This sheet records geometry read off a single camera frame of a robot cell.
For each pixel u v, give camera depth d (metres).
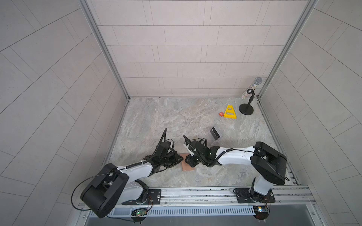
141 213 0.64
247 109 1.07
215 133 0.90
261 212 0.68
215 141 0.90
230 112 1.06
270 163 0.47
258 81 0.88
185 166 0.79
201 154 0.64
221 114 1.05
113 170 0.45
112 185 0.43
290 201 0.71
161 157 0.66
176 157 0.74
